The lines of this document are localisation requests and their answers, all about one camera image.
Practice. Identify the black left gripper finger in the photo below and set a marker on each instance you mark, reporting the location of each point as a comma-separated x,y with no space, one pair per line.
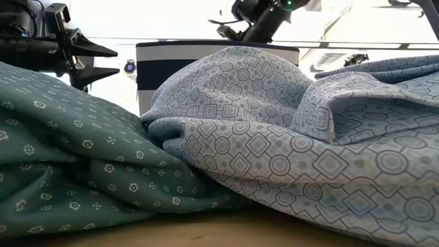
92,74
89,48

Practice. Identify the green flower print garment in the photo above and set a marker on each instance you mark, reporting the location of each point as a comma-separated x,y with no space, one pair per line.
85,154

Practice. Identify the light blue geometric print garment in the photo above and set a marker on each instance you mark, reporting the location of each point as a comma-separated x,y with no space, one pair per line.
274,154

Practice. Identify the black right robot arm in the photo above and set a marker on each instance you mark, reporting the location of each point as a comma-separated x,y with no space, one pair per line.
264,24

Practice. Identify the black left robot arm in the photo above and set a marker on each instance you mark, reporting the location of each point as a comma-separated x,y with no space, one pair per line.
17,17

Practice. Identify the small device with blue light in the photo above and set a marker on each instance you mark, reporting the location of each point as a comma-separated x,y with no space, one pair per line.
129,67

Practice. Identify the navy white striped fabric bin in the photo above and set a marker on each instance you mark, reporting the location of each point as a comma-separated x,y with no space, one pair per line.
161,68

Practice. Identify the dark horizontal rail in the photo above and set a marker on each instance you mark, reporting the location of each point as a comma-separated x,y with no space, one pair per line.
343,45

